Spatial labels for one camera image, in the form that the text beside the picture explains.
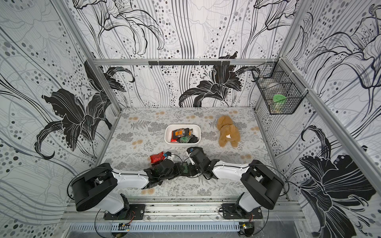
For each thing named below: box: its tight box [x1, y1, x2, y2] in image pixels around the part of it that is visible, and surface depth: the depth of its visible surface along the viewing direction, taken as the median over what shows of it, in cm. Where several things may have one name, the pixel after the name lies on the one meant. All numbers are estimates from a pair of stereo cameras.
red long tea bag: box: [170, 130, 178, 143], surface depth 103 cm
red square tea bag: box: [149, 151, 165, 165], surface depth 92 cm
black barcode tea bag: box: [187, 134, 199, 144], surface depth 100 cm
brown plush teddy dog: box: [216, 115, 241, 148], surface depth 92 cm
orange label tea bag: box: [174, 127, 193, 137], surface depth 103 cm
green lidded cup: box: [272, 94, 287, 107], surface depth 81 cm
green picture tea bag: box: [179, 136, 192, 144], surface depth 99 cm
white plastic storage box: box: [164, 123, 201, 145], surface depth 104 cm
